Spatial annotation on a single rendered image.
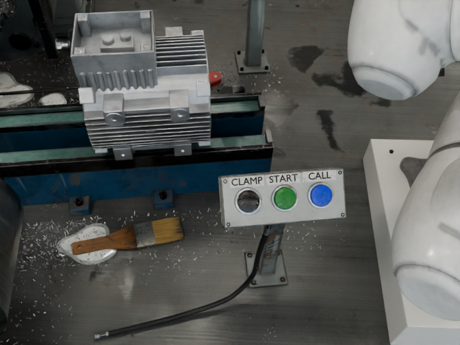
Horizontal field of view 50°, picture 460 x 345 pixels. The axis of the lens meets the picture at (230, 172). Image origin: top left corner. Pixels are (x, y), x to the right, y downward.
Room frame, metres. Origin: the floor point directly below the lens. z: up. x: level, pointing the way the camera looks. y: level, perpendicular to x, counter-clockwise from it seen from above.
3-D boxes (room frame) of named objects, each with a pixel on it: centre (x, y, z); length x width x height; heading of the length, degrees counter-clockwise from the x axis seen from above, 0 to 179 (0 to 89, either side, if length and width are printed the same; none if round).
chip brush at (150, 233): (0.43, 0.18, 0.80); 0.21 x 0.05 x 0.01; 106
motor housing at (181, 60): (0.61, 0.15, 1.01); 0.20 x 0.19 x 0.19; 99
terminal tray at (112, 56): (0.60, 0.18, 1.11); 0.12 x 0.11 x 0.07; 99
